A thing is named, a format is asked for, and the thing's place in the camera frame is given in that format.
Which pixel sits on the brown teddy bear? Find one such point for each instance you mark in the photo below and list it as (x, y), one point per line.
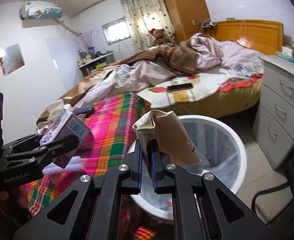
(161, 37)

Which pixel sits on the bed mattress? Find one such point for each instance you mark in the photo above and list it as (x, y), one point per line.
(231, 100)

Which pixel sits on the purple milk carton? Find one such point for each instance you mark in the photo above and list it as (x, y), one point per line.
(69, 125)

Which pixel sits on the grey drawer cabinet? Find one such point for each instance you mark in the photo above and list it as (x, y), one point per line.
(279, 100)

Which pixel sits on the pink green plaid cloth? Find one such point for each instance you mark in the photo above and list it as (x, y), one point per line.
(112, 132)

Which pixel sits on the dried branches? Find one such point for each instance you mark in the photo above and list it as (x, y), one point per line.
(83, 40)

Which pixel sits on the patterned curtain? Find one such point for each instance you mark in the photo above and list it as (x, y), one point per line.
(142, 15)

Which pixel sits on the wooden wardrobe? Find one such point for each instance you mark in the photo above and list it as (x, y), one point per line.
(184, 7)

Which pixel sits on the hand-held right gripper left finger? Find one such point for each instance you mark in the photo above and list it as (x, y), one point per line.
(138, 165)

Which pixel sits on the glossy wall poster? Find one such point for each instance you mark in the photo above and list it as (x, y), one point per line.
(12, 59)

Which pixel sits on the wall air conditioner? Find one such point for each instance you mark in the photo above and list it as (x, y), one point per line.
(39, 11)

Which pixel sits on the dark blue glasses case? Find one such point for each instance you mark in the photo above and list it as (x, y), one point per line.
(83, 110)

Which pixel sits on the small window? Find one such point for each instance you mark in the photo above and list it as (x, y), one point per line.
(117, 31)

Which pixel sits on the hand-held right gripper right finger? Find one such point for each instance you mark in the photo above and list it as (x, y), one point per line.
(153, 170)

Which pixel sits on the floral bedsheet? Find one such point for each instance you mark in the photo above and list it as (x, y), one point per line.
(206, 87)

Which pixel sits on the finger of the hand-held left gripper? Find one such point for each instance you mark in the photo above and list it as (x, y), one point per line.
(24, 141)
(54, 150)

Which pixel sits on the black phone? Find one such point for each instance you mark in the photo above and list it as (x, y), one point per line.
(179, 87)

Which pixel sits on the wooden headboard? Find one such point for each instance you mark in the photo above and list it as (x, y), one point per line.
(256, 36)

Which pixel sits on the pale pink duvet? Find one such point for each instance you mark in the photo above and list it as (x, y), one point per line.
(147, 76)

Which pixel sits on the green white tissue pack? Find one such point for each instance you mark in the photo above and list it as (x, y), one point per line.
(59, 115)

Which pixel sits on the brown blanket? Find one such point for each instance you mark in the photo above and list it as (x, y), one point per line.
(184, 60)

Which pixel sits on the shelf with bottles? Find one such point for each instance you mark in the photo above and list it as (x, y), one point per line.
(94, 63)

